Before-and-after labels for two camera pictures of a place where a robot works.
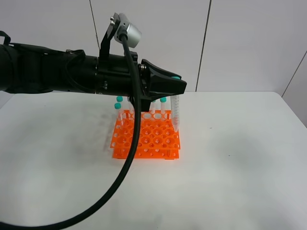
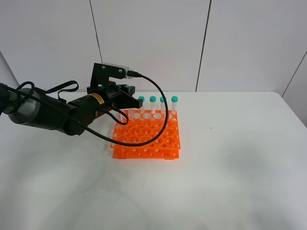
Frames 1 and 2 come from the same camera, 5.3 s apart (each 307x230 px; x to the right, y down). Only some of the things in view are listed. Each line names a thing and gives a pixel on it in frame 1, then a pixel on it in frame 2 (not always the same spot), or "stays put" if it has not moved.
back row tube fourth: [152, 107] stays put
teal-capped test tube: [174, 101] -> [131, 110]
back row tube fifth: [162, 100] stays put
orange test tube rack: [159, 135] stays put
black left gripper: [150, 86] -> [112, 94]
